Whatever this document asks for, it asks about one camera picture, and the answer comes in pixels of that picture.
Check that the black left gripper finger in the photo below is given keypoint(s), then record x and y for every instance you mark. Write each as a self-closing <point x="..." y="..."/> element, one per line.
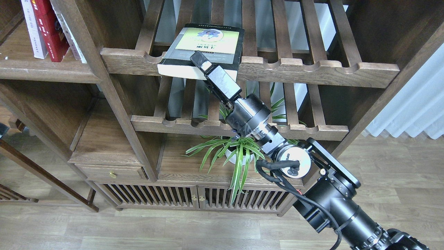
<point x="3" y="130"/>

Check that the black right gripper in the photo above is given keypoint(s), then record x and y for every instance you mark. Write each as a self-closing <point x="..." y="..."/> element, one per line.
<point x="249" y="116"/>

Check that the green and black book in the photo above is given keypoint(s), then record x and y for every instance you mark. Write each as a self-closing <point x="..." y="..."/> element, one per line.
<point x="220" y="44"/>

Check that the red book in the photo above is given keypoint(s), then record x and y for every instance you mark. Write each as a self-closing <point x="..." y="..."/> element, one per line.
<point x="55" y="40"/>

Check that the white curtain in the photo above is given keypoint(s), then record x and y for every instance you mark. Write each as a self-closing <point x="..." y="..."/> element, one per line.
<point x="418" y="107"/>

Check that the dark wooden bookshelf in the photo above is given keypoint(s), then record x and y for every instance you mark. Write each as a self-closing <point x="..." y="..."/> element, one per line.
<point x="340" y="61"/>

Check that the white book in shelf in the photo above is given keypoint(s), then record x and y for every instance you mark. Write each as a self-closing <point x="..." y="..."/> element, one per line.
<point x="77" y="53"/>

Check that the white and purple book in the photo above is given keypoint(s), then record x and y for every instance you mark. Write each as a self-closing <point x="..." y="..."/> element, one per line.
<point x="37" y="42"/>

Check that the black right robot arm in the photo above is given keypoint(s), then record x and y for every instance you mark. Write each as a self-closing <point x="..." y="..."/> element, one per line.
<point x="329" y="202"/>

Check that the green spider plant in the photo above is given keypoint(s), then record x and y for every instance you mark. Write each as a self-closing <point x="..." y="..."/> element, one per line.
<point x="240" y="152"/>

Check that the dark wooden furniture at left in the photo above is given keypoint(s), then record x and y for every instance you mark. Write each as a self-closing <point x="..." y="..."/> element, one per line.
<point x="10" y="196"/>

